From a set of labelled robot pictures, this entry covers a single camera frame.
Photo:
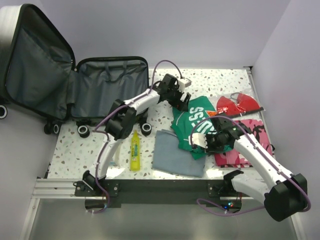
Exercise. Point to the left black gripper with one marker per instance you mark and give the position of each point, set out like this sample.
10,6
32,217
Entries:
182,106

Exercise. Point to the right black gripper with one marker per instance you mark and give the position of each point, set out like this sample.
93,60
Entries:
210,149

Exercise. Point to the green Guess shirt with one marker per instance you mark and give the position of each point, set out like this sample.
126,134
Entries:
185,123

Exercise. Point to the red item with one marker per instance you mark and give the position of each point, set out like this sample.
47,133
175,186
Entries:
236,104

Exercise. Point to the light blue jeans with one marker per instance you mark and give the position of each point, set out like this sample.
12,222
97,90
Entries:
169,158

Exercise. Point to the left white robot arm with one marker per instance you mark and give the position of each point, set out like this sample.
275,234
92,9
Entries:
120,121

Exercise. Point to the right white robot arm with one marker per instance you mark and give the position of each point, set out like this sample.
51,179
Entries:
281,192

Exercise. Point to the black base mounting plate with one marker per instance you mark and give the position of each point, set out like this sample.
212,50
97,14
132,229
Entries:
161,191

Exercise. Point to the yellow plastic bottle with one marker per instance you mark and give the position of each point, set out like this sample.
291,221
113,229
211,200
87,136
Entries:
135,162

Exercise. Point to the clear packet of wipes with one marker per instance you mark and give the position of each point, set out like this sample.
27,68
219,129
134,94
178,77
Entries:
115,161

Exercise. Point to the black open suitcase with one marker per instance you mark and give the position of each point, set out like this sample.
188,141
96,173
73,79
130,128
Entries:
39,72

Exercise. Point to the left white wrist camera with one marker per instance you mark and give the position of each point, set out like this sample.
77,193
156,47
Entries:
184,83

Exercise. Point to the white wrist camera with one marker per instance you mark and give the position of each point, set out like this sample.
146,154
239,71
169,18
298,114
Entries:
184,83
198,140

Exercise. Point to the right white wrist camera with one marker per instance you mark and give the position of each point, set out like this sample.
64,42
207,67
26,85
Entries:
198,140

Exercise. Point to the aluminium frame rail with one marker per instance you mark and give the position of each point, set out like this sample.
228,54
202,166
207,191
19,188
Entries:
45,189

